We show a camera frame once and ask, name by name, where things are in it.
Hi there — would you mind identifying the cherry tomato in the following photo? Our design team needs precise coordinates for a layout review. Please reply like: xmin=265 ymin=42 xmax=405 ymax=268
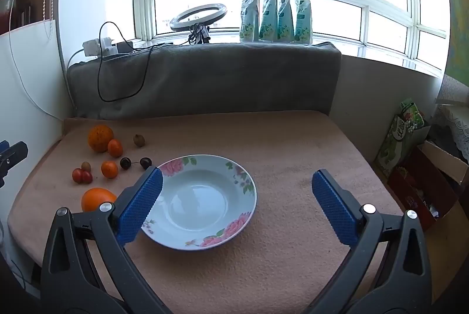
xmin=82 ymin=170 xmax=93 ymax=184
xmin=72 ymin=168 xmax=83 ymax=184

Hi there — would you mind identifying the brown longan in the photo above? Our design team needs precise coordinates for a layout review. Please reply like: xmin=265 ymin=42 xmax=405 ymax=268
xmin=81 ymin=162 xmax=91 ymax=172
xmin=134 ymin=135 xmax=145 ymax=147

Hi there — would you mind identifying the large speckled orange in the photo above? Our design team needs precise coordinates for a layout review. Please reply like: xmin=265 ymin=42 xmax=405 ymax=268
xmin=87 ymin=124 xmax=114 ymax=153

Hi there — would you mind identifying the smooth orange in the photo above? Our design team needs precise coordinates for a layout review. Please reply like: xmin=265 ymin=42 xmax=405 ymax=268
xmin=81 ymin=188 xmax=117 ymax=212

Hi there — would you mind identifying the mandarin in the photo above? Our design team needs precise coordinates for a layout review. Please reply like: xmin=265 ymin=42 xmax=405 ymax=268
xmin=101 ymin=161 xmax=118 ymax=179
xmin=107 ymin=138 xmax=123 ymax=158

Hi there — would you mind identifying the dark cherry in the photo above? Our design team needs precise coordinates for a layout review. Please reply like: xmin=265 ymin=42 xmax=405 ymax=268
xmin=139 ymin=157 xmax=153 ymax=170
xmin=119 ymin=157 xmax=132 ymax=170

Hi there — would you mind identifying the white board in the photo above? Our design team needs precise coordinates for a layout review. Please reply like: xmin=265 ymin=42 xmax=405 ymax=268
xmin=1 ymin=20 xmax=72 ymax=223

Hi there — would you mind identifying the cardboard box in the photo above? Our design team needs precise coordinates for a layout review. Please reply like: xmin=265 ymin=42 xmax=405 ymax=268
xmin=387 ymin=145 xmax=461 ymax=231

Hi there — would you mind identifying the floral white plate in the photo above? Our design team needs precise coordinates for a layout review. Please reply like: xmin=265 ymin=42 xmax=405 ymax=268
xmin=142 ymin=155 xmax=258 ymax=251

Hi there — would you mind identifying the green carton box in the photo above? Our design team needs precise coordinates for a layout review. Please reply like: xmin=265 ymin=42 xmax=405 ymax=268
xmin=374 ymin=99 xmax=430 ymax=177

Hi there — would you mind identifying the pink blanket table cover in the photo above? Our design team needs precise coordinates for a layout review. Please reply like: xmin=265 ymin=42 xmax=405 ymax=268
xmin=6 ymin=110 xmax=404 ymax=314

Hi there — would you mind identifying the grey blanket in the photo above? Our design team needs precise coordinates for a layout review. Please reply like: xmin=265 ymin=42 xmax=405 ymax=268
xmin=68 ymin=43 xmax=342 ymax=120

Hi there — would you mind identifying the teal pouch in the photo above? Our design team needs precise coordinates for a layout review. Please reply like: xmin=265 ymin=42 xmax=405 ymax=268
xmin=259 ymin=0 xmax=277 ymax=42
xmin=294 ymin=0 xmax=312 ymax=44
xmin=239 ymin=0 xmax=259 ymax=43
xmin=277 ymin=0 xmax=294 ymax=43

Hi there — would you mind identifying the white cable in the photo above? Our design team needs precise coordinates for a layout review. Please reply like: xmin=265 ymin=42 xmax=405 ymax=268
xmin=6 ymin=0 xmax=88 ymax=123

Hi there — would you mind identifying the black cable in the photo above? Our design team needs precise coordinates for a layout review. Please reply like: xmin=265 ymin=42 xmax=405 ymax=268
xmin=96 ymin=20 xmax=166 ymax=104

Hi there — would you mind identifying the ring light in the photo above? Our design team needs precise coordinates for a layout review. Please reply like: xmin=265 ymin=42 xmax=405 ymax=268
xmin=169 ymin=4 xmax=227 ymax=45

